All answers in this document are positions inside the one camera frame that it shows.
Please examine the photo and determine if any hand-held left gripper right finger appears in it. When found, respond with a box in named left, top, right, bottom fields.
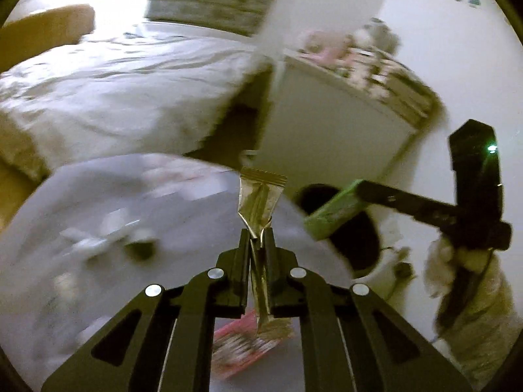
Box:
left=263, top=228, right=470, bottom=392

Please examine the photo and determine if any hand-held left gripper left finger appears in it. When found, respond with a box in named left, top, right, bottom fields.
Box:
left=41, top=229, right=251, bottom=392

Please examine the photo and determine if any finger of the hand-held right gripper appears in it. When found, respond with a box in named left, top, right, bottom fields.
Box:
left=354, top=180, right=459, bottom=230

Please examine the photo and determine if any gold foil wrapper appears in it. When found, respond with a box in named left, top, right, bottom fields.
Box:
left=238, top=167, right=289, bottom=340

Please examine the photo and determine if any black trash bin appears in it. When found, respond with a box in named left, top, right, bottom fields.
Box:
left=295, top=184, right=383, bottom=273

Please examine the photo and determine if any green packet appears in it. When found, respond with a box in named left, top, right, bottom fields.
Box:
left=304, top=178, right=368, bottom=241

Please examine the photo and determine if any pink striped packet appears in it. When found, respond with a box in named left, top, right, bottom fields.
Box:
left=211, top=309, right=295, bottom=381

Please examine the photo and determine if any white cabinet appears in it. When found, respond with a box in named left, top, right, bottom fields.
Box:
left=255, top=49, right=441, bottom=197

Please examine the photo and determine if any stack of patterned books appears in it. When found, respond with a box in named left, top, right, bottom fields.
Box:
left=346, top=49, right=441, bottom=128

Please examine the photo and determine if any grey plush toy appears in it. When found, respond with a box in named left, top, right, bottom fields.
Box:
left=355, top=18, right=402, bottom=55

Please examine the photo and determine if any pink toy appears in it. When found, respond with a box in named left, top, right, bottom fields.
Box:
left=296, top=28, right=356, bottom=67

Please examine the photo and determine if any bed with white blanket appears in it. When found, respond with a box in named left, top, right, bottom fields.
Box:
left=0, top=20, right=271, bottom=181

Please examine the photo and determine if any wooden headboard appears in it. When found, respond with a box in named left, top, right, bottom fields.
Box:
left=0, top=4, right=97, bottom=71

